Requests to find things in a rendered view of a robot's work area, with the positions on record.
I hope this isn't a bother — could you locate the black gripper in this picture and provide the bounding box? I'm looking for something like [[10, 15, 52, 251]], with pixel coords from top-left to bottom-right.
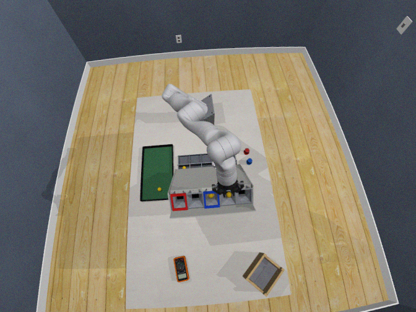
[[212, 179, 244, 198]]

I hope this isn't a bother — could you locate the wooden crate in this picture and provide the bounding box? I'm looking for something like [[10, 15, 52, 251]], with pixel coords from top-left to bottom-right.
[[243, 253, 285, 297]]

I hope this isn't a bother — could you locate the orange digital multimeter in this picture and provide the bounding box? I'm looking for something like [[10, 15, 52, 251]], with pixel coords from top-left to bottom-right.
[[173, 256, 189, 282]]

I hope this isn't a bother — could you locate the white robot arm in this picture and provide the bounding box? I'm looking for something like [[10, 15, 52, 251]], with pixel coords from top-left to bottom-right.
[[162, 84, 241, 186]]

